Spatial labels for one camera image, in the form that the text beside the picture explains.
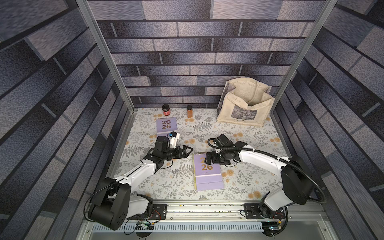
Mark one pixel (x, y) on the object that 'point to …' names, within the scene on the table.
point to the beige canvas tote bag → (245, 100)
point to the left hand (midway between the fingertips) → (188, 149)
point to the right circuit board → (271, 228)
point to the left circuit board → (144, 225)
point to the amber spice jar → (189, 111)
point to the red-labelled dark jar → (166, 111)
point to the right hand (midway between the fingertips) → (210, 160)
